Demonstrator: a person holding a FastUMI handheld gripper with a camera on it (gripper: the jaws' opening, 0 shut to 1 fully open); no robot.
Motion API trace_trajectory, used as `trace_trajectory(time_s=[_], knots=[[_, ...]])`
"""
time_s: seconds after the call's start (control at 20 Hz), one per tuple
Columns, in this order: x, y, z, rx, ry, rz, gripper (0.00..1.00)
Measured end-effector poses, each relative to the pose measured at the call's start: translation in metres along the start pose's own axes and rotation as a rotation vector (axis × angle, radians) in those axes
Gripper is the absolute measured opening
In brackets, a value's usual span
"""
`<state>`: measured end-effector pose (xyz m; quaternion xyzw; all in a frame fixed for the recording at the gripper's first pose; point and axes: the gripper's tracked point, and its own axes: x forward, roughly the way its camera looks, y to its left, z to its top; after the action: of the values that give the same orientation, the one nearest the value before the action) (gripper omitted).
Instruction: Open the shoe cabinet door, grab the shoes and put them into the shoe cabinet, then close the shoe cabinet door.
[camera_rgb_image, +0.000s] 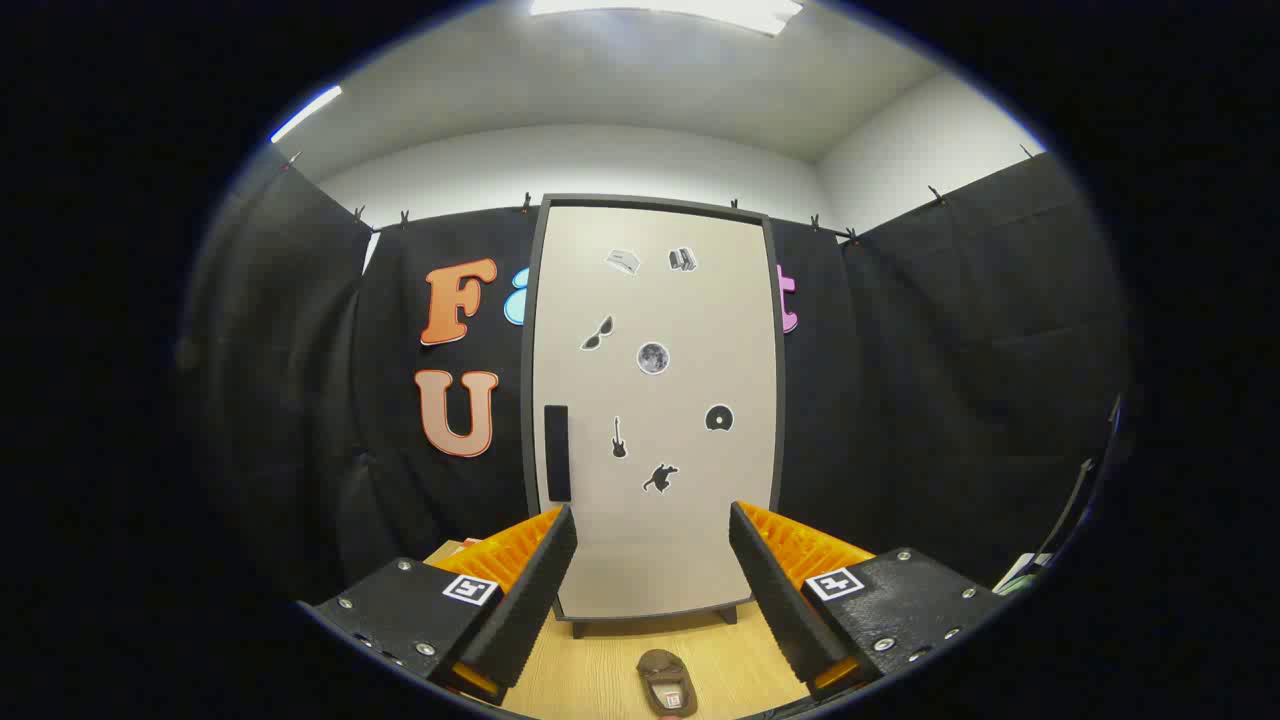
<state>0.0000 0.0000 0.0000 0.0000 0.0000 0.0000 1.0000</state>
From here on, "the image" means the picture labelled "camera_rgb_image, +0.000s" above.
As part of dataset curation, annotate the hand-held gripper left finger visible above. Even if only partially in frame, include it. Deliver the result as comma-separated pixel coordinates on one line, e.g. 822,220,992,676
300,503,579,706

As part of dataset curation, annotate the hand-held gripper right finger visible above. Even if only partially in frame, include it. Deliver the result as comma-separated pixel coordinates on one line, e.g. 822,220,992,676
728,500,1011,701

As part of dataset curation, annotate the brown fuzzy slipper shoe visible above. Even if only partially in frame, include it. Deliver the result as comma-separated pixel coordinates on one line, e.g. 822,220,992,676
637,649,699,719

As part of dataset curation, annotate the dark grey shoe cabinet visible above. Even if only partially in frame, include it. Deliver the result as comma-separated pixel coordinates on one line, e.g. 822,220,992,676
519,193,789,640

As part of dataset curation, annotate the beige shoe cabinet door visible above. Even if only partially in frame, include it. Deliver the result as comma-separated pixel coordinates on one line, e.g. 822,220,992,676
532,205,779,621

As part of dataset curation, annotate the white and green sheet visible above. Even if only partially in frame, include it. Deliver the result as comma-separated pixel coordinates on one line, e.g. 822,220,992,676
993,552,1053,595

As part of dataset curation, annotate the black backdrop cloth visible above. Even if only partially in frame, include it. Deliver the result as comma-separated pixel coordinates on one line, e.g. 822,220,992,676
180,150,1133,606

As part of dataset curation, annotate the narrow ceiling light strip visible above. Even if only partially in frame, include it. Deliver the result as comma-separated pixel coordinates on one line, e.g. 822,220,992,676
270,85,343,144

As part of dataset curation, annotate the wide ceiling light panel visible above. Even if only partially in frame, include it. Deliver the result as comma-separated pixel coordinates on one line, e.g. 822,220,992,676
528,0,804,37

